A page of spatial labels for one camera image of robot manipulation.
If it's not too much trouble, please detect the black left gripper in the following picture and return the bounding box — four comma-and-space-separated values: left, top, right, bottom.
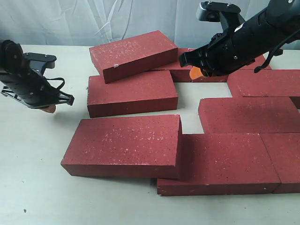
0, 70, 75, 113

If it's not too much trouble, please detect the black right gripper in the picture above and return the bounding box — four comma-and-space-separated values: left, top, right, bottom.
179, 25, 255, 80

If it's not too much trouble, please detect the red brick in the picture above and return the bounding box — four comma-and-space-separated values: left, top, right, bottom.
87, 70, 178, 118
188, 48, 272, 83
261, 133, 300, 194
150, 60, 192, 83
89, 30, 178, 83
61, 114, 182, 179
157, 133, 281, 196

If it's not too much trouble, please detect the red brick top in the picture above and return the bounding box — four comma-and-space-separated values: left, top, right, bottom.
89, 30, 178, 83

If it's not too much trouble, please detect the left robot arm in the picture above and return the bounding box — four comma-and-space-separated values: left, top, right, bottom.
0, 40, 75, 113

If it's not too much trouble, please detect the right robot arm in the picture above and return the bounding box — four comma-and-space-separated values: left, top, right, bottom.
179, 0, 300, 77

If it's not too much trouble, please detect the red brick right second row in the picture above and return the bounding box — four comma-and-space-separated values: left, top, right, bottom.
227, 69, 300, 109

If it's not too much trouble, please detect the red brick right third row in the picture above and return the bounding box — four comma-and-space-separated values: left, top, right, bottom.
198, 97, 300, 134

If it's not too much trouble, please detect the white wrinkled backdrop cloth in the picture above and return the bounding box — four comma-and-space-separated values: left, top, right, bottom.
0, 0, 300, 51

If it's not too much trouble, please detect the left black cable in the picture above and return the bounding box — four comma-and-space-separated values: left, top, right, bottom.
44, 77, 66, 90

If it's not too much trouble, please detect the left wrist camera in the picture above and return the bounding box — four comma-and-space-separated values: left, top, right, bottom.
23, 52, 57, 75

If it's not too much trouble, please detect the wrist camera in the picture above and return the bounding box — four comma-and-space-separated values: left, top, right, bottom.
196, 1, 245, 31
23, 52, 57, 75

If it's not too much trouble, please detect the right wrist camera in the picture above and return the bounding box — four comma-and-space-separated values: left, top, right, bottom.
196, 1, 245, 31

